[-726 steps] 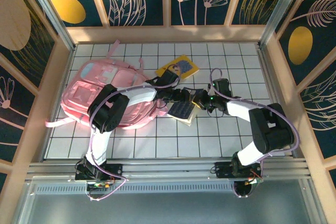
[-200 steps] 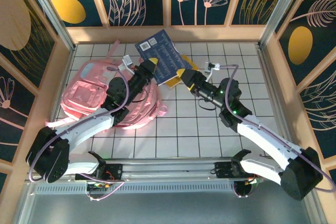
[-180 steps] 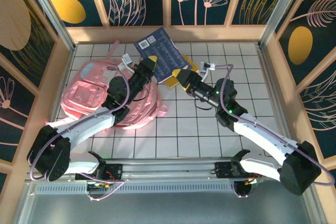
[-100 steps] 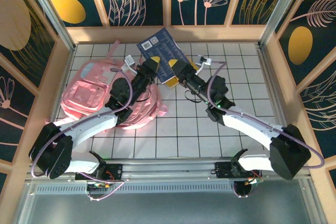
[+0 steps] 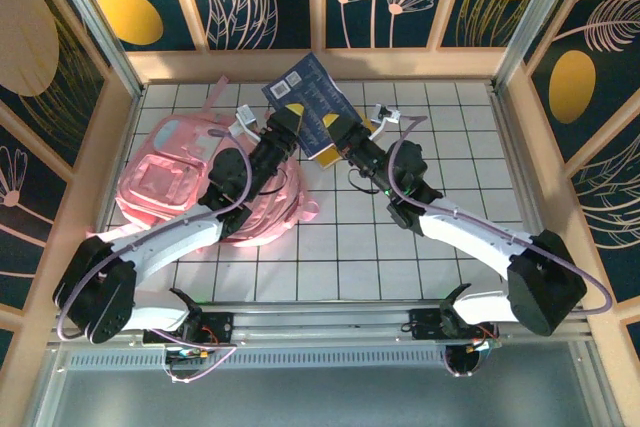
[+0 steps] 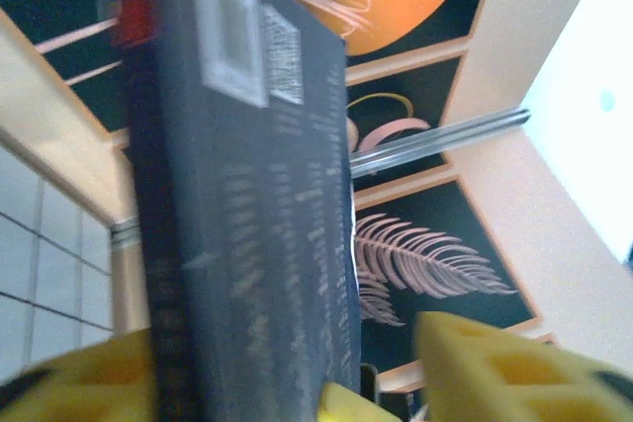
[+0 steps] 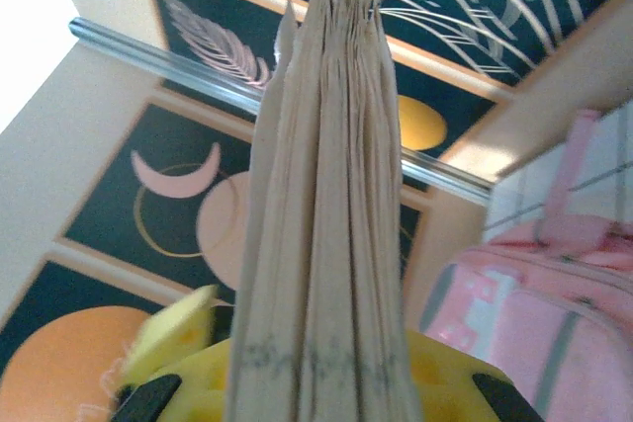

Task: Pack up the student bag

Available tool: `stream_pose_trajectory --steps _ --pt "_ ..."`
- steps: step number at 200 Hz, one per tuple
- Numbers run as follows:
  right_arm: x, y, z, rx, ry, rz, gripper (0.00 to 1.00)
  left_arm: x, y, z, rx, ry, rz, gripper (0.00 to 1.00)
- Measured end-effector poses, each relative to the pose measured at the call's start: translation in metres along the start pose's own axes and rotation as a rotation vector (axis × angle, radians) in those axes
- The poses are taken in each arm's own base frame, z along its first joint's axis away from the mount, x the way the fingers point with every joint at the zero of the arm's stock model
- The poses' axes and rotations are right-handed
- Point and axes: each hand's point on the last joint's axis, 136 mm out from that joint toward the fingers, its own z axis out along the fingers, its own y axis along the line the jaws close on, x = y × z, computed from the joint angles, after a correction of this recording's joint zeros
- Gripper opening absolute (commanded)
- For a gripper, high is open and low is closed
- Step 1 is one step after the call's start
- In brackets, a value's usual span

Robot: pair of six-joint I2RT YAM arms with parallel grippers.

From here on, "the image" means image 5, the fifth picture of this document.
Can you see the pink school backpack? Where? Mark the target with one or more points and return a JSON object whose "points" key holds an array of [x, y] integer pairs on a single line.
{"points": [[160, 182]]}

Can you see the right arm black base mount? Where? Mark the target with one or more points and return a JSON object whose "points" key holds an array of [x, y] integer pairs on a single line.
{"points": [[422, 324]]}

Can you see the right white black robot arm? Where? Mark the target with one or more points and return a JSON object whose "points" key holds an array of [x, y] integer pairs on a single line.
{"points": [[545, 287]]}

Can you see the aluminium side rail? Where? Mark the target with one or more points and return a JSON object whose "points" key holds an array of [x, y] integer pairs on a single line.
{"points": [[510, 147]]}

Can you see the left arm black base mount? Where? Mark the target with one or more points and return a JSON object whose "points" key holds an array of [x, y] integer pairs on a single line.
{"points": [[220, 322]]}

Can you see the dark blue patterned notebook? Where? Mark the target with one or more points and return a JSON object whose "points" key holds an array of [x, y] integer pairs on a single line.
{"points": [[312, 92]]}

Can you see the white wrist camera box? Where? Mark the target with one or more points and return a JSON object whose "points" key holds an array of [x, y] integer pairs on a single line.
{"points": [[247, 117], [385, 117]]}

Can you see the aluminium corner post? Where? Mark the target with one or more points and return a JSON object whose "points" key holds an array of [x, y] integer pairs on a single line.
{"points": [[97, 22], [534, 22]]}

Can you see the yellow illustrated book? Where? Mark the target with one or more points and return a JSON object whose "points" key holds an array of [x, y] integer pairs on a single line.
{"points": [[327, 159]]}

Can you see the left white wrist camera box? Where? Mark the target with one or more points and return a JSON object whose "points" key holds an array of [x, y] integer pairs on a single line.
{"points": [[247, 117]]}

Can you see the slotted grey metal strip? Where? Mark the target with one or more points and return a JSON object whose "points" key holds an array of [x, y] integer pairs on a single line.
{"points": [[300, 359]]}

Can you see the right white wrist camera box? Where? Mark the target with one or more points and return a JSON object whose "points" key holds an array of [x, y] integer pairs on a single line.
{"points": [[385, 117]]}

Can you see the long aluminium mounting rail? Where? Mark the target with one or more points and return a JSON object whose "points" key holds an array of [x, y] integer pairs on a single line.
{"points": [[320, 322]]}

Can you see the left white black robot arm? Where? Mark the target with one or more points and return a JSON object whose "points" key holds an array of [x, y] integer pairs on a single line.
{"points": [[100, 297]]}

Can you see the small electronics board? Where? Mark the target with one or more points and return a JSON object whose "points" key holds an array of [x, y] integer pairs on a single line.
{"points": [[482, 344], [192, 353]]}

